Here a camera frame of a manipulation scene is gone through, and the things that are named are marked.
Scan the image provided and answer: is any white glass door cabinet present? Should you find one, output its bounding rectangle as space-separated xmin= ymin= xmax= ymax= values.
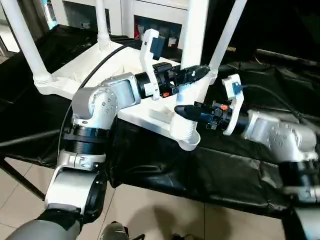
xmin=53 ymin=0 xmax=191 ymax=49

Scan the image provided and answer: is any white plastic table top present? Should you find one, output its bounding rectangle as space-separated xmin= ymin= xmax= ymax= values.
xmin=33 ymin=39 xmax=219 ymax=153

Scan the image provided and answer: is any black left camera cable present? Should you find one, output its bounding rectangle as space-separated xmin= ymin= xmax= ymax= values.
xmin=57 ymin=44 xmax=126 ymax=156

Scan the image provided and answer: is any black metal frame strut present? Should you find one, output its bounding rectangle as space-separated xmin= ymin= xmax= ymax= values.
xmin=0 ymin=153 xmax=48 ymax=201

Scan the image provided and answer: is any dark metal rod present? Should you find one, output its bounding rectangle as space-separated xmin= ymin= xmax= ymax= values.
xmin=255 ymin=48 xmax=320 ymax=68

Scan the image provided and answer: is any white plastic table leg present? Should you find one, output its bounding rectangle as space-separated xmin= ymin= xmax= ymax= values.
xmin=95 ymin=0 xmax=113 ymax=50
xmin=208 ymin=0 xmax=249 ymax=79
xmin=0 ymin=0 xmax=55 ymax=88
xmin=170 ymin=0 xmax=211 ymax=141

